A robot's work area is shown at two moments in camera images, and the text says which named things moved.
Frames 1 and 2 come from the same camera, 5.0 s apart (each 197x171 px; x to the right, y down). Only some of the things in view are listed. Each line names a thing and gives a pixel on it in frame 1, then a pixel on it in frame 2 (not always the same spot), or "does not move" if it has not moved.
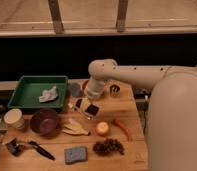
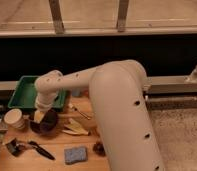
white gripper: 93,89 → 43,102
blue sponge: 75,154 does not move
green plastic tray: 29,88 does not move
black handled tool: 41,150 does not move
